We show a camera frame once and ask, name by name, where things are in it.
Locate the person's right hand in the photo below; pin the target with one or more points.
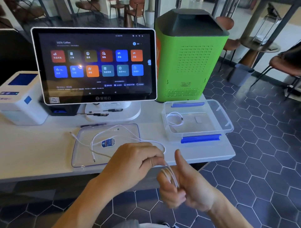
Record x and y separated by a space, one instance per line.
192 190

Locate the person's left hand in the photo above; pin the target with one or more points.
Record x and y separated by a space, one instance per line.
127 164

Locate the clear container with blue clips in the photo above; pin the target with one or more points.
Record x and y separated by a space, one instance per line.
204 131

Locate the person's right white shoe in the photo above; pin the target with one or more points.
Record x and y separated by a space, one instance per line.
167 225

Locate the black receipt printer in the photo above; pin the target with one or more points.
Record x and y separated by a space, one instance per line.
65 110

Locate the clear plastic lid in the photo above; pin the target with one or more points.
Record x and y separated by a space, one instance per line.
82 159

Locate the black pen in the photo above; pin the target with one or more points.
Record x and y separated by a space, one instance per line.
94 125

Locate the black usb adapter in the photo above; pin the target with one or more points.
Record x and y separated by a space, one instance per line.
98 114
115 110

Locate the white touchscreen terminal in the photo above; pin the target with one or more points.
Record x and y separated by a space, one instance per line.
94 65

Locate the green cabinet machine grey top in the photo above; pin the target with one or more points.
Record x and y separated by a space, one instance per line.
188 70

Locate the white label printer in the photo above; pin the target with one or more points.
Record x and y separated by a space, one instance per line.
23 110

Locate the grey waste bin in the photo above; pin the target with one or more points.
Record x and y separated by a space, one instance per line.
242 75

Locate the small round brown table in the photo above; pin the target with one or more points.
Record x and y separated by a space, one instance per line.
128 18

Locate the round wooden table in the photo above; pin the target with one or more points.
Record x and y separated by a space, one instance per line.
254 56

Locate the white planter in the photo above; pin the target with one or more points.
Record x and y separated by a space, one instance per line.
149 18

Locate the large black monitor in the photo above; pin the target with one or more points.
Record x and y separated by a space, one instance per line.
14 58

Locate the orange brown chair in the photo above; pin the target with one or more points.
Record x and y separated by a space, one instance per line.
137 4
116 3
225 22

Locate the brown padded armchair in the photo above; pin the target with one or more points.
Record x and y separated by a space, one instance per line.
25 11
88 4

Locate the dark pedestal table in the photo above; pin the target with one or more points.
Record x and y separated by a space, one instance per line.
67 10

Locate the black frame glass lantern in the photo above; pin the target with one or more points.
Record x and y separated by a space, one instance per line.
270 11

